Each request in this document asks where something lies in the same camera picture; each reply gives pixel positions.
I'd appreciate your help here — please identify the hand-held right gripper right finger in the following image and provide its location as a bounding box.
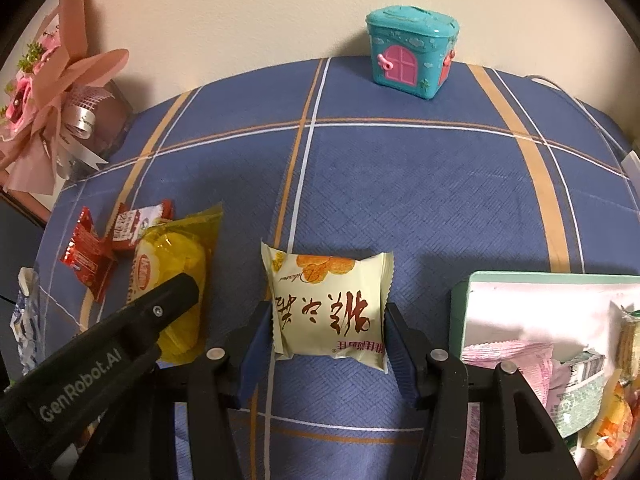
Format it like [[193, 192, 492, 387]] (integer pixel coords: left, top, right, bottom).
[[384, 302, 583, 480]]

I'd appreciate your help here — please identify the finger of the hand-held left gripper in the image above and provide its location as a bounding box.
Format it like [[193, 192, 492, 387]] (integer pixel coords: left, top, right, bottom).
[[127, 273, 201, 361]]

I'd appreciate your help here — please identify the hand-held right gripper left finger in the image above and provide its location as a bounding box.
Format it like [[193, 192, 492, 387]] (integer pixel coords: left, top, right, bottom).
[[150, 304, 273, 480]]

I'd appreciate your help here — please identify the yellow transparent snack packet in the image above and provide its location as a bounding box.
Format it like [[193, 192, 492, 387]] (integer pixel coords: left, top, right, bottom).
[[127, 203, 223, 366]]

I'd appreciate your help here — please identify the cream pastry packet orange flower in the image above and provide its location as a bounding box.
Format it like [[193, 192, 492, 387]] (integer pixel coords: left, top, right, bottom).
[[261, 241, 396, 375]]

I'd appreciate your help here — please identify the white tray green rim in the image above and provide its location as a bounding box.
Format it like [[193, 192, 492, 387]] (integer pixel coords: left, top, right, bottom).
[[450, 271, 640, 480]]

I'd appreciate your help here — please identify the blue white snack packet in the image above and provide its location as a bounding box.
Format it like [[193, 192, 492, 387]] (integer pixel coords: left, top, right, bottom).
[[10, 267, 41, 376]]

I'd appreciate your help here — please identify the red white candy packet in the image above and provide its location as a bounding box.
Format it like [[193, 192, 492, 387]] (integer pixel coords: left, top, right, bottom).
[[111, 200, 173, 253]]

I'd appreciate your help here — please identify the small red snack packet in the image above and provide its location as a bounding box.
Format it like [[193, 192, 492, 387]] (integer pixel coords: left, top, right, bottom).
[[60, 207, 118, 303]]

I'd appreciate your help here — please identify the pink snack packet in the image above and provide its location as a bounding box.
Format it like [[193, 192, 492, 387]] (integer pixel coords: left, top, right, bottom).
[[460, 341, 568, 480]]

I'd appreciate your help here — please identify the blue plaid cloth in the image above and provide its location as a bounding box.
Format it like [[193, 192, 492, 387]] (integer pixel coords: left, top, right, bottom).
[[30, 57, 640, 480]]

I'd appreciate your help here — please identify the white dark-edged shelf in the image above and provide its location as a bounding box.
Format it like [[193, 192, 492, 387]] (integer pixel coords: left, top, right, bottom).
[[0, 187, 56, 228]]

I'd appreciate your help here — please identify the grey green snack packet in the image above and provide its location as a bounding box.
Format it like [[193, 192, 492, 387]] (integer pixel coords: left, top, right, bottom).
[[550, 350, 621, 436]]

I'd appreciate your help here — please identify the orange yellow snack packet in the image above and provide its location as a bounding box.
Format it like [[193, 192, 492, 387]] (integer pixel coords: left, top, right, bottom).
[[580, 370, 636, 476]]

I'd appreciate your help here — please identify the pink flower bouquet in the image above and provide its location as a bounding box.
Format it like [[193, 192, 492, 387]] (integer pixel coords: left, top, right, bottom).
[[0, 0, 131, 193]]

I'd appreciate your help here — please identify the teal toy house box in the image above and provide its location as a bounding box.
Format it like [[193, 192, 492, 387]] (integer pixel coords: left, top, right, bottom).
[[364, 5, 460, 101]]

